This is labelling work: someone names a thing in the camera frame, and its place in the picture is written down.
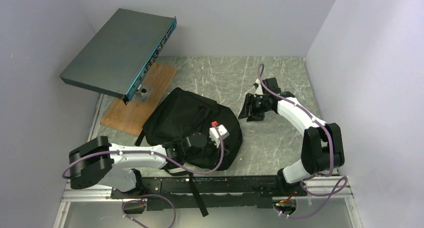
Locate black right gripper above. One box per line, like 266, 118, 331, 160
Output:
238, 93, 272, 122

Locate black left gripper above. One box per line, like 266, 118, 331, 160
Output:
185, 133, 229, 165

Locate black student backpack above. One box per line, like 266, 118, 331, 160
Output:
135, 87, 244, 217

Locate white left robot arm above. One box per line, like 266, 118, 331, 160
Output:
62, 125, 229, 198

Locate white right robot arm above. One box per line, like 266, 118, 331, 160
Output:
238, 78, 345, 195

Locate brown wooden board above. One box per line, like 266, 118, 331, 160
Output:
100, 63, 177, 136

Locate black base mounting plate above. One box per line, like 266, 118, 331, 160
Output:
110, 175, 308, 211

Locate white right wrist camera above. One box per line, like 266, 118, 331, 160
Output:
253, 79, 264, 96

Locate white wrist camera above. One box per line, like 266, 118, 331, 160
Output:
209, 121, 229, 148
253, 79, 264, 96

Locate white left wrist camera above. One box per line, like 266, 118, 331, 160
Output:
209, 121, 229, 148

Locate grey metal stand bracket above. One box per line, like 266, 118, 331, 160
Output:
132, 85, 153, 103

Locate grey network switch box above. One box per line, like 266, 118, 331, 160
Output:
60, 9, 177, 104

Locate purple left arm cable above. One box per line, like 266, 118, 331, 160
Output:
61, 125, 225, 228

